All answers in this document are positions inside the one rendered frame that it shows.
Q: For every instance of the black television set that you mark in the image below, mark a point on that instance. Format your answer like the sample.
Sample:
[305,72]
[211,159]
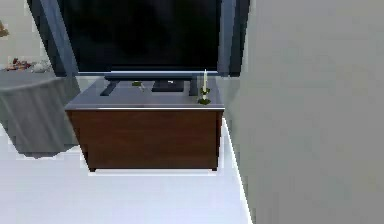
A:
[143,33]

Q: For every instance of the white candle in green holder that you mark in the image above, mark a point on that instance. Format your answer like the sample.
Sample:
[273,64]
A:
[204,87]

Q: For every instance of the black remote control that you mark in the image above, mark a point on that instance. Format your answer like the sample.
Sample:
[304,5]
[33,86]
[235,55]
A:
[168,85]

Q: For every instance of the brown wooden tv cabinet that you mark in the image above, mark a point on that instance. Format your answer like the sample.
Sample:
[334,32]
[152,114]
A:
[146,136]

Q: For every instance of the small green object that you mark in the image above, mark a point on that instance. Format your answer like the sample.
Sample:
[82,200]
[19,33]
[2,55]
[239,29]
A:
[137,84]

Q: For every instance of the white round object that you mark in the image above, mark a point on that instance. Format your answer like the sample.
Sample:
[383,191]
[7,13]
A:
[40,67]

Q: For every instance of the grey cloth covered table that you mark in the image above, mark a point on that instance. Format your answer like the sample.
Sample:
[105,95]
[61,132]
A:
[31,110]

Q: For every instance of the red items on table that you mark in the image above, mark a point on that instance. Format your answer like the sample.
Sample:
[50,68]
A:
[18,64]

